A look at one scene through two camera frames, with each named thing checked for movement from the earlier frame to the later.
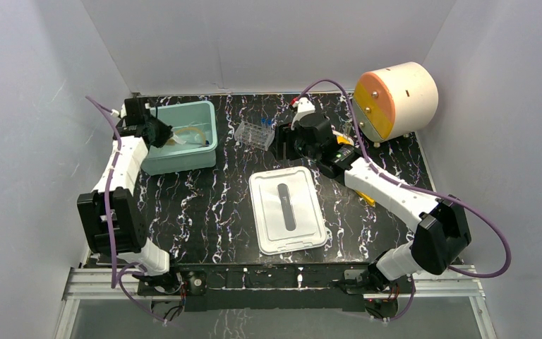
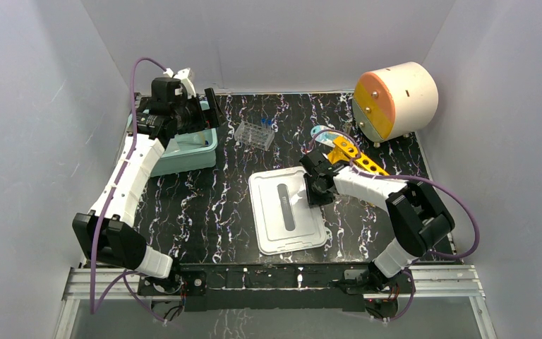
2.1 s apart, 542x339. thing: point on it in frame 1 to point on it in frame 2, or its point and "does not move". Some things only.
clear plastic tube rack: x=255 y=135 does not move
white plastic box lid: x=286 y=211 does not move
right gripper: x=283 y=136 to x=315 y=200
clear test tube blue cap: x=263 y=121 does not move
